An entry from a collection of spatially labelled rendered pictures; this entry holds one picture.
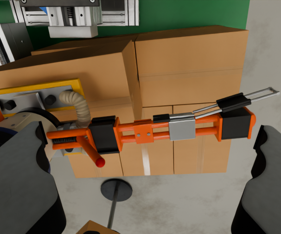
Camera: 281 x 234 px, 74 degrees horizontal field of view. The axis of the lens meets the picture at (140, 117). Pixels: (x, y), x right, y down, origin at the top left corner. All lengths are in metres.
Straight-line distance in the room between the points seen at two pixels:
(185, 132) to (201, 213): 2.47
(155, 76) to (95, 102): 0.47
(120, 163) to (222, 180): 1.43
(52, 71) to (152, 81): 0.58
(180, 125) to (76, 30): 0.43
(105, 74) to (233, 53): 0.74
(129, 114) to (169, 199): 2.00
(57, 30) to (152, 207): 2.45
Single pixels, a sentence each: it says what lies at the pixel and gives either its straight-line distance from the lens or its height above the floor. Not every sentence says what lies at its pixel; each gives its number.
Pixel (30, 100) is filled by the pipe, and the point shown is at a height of 1.10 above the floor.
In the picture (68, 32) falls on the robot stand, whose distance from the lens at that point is 0.69.
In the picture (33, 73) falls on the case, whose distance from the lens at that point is 0.84.
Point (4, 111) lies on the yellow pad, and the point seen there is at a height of 1.08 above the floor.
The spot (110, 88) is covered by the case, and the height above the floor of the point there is 0.94.
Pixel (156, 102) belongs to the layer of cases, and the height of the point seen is 0.54.
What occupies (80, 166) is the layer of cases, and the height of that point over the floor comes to 0.54.
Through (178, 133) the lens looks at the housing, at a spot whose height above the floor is 1.20.
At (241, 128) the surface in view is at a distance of 0.55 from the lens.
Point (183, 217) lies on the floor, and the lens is 2.98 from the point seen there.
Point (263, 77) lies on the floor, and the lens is 1.96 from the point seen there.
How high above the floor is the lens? 1.63
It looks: 61 degrees down
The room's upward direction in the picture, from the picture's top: 175 degrees counter-clockwise
